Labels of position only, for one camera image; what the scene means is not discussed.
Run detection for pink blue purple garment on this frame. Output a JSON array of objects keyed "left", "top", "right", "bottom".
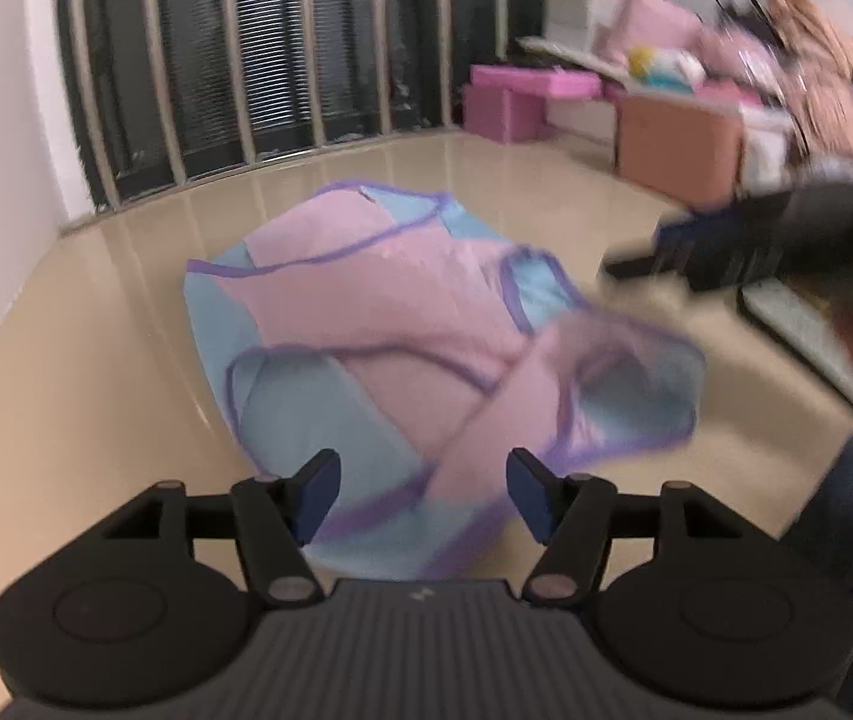
[{"left": 184, "top": 182, "right": 706, "bottom": 580}]

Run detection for black smartphone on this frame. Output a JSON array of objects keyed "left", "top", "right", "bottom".
[{"left": 735, "top": 280, "right": 853, "bottom": 408}]

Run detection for salmon storage box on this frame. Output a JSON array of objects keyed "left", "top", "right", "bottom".
[{"left": 615, "top": 94, "right": 744, "bottom": 213}]

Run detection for yellow white plush toy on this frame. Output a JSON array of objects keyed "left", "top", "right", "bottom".
[{"left": 627, "top": 46, "right": 706, "bottom": 89}]

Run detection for pink pillow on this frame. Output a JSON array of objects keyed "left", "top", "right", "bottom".
[{"left": 597, "top": 0, "right": 701, "bottom": 65}]

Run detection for white stacked boxes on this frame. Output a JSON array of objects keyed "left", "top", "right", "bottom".
[{"left": 543, "top": 0, "right": 623, "bottom": 54}]

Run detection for pink box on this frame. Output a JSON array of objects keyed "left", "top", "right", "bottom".
[{"left": 462, "top": 65, "right": 602, "bottom": 143}]

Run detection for metal window bars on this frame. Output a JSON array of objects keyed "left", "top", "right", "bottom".
[{"left": 57, "top": 0, "right": 545, "bottom": 210}]

